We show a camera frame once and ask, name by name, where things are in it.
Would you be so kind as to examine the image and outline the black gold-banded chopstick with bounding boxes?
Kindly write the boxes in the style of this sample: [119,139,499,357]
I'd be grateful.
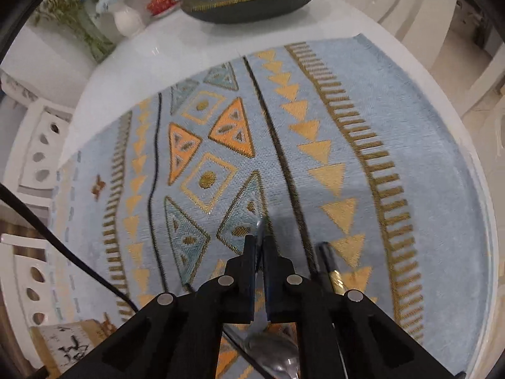
[316,242,347,295]

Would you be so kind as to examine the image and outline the steel spoon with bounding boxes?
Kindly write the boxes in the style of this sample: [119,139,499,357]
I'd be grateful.
[245,216,300,378]

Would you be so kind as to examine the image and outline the blue patterned table mat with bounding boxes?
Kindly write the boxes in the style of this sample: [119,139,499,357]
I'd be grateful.
[49,36,492,373]

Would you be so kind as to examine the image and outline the bamboo utensil holder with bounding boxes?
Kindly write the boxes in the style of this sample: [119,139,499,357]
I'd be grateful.
[30,313,117,378]

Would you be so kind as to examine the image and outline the white chair near left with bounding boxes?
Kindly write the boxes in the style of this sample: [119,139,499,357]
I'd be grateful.
[1,234,58,369]

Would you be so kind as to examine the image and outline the white chair far left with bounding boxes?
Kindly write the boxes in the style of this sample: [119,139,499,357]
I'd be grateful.
[1,73,73,213]

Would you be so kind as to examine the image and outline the white ceramic flower vase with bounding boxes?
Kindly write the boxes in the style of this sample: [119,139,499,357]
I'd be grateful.
[112,4,146,39]

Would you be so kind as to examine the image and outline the red lidded pot ornament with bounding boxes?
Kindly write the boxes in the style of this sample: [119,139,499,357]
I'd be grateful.
[146,0,177,16]

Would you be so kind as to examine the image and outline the glass vase dried flowers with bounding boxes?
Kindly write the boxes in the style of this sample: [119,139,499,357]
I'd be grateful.
[32,0,116,63]

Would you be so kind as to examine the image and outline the black cable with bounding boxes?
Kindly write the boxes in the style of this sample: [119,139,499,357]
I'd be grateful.
[0,182,140,312]

